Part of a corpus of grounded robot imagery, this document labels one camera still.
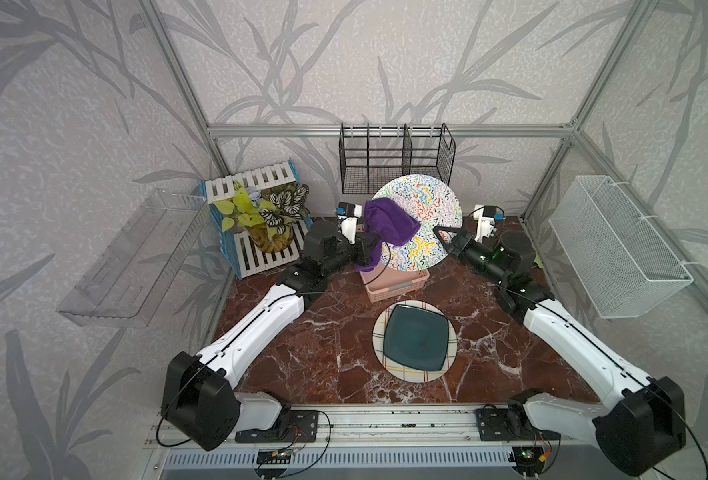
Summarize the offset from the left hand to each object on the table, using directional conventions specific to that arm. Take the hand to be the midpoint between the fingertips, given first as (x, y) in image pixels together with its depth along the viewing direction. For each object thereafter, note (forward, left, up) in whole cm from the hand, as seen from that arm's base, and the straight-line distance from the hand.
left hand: (378, 236), depth 74 cm
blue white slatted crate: (+15, +47, -29) cm, 57 cm away
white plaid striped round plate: (-24, -8, -30) cm, 39 cm away
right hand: (-1, -13, +5) cm, 13 cm away
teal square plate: (-15, -12, -29) cm, 35 cm away
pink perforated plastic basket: (+2, -2, -26) cm, 26 cm away
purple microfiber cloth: (+2, -3, +3) cm, 5 cm away
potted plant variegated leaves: (+13, +32, -5) cm, 34 cm away
